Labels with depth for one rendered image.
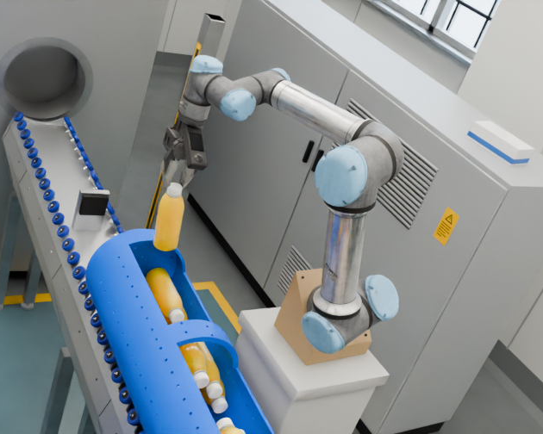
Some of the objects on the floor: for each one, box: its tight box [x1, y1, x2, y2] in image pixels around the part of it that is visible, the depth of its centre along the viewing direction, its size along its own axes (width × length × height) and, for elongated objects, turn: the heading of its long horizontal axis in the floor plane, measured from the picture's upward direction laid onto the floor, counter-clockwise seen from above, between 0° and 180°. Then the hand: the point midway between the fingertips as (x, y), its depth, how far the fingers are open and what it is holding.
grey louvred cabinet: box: [186, 0, 543, 434], centre depth 401 cm, size 54×215×145 cm, turn 1°
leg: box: [41, 347, 74, 434], centre depth 266 cm, size 6×6×63 cm
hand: (175, 186), depth 199 cm, fingers closed on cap, 4 cm apart
